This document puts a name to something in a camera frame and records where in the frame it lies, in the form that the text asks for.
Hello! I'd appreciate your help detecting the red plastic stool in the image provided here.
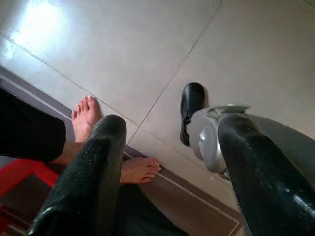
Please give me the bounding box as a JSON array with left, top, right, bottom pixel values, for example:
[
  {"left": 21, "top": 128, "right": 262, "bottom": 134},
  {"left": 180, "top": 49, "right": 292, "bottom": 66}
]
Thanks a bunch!
[{"left": 0, "top": 158, "right": 61, "bottom": 236}]

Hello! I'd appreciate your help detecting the black trouser leg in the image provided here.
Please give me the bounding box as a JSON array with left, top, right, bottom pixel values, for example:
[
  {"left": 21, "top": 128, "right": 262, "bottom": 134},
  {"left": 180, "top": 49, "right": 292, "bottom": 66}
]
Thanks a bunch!
[
  {"left": 0, "top": 87, "right": 66, "bottom": 164},
  {"left": 115, "top": 183, "right": 190, "bottom": 236}
]

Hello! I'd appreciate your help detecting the black robot foot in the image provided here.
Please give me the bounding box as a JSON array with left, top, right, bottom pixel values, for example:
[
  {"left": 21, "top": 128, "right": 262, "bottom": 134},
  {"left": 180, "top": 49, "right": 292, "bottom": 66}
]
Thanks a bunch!
[{"left": 179, "top": 82, "right": 206, "bottom": 148}]

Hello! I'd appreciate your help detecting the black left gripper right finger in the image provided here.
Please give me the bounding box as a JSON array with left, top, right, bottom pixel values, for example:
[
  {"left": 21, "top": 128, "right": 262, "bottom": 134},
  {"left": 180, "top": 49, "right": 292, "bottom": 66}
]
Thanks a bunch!
[{"left": 218, "top": 114, "right": 315, "bottom": 236}]

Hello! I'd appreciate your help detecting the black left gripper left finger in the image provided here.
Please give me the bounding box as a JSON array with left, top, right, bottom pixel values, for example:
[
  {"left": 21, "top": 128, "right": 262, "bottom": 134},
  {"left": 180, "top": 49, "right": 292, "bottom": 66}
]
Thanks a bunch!
[{"left": 27, "top": 114, "right": 127, "bottom": 236}]

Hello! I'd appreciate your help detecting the bare human foot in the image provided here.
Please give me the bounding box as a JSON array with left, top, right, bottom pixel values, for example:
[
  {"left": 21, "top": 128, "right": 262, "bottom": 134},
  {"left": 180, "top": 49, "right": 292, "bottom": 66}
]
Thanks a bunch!
[
  {"left": 120, "top": 157, "right": 162, "bottom": 185},
  {"left": 53, "top": 96, "right": 101, "bottom": 166}
]

